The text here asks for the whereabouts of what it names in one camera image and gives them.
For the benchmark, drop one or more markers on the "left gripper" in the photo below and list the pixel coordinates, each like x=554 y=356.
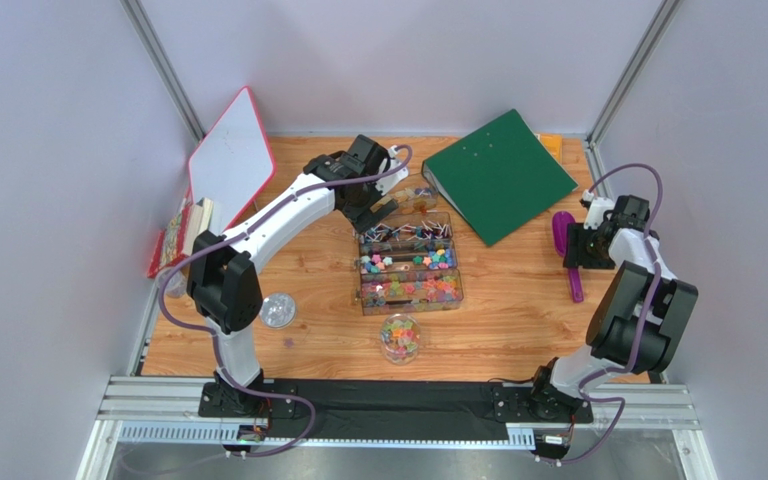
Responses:
x=364 y=217

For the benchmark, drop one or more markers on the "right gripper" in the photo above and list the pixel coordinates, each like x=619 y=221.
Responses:
x=579 y=247

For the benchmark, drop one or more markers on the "clear plastic cup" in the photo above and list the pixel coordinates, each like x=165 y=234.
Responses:
x=400 y=337

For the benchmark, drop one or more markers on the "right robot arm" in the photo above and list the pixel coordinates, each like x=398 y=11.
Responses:
x=641 y=319

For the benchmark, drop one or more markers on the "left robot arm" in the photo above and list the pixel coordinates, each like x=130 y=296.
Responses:
x=224 y=271

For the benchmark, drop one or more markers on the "lollipop candy bin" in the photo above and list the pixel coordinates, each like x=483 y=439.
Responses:
x=431 y=225

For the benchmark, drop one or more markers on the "colourful star candy bin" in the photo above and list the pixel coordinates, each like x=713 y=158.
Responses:
x=405 y=256

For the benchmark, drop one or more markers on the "clear candy bin back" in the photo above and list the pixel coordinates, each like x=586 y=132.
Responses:
x=414 y=200

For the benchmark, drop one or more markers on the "translucent gummy candy bin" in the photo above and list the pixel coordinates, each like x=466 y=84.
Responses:
x=410 y=291

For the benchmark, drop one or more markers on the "orange notebook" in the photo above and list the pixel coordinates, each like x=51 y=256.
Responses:
x=553 y=143

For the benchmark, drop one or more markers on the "green clipboard folder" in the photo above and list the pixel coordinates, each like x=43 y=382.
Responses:
x=499 y=177

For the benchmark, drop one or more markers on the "stack of books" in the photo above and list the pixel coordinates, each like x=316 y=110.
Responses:
x=176 y=242

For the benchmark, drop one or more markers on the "small clear cup left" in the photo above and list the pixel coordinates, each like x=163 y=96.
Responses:
x=172 y=285

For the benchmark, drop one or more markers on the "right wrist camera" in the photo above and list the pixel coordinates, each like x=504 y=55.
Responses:
x=597 y=207

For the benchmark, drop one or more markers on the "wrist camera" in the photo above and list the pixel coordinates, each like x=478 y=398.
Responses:
x=597 y=207
x=400 y=157

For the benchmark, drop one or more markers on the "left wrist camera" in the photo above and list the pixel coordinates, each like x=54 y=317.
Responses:
x=400 y=157

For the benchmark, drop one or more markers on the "white board red frame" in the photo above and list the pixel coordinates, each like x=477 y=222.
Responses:
x=233 y=163

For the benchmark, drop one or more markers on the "aluminium front rail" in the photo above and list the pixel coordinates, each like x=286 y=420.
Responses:
x=381 y=413

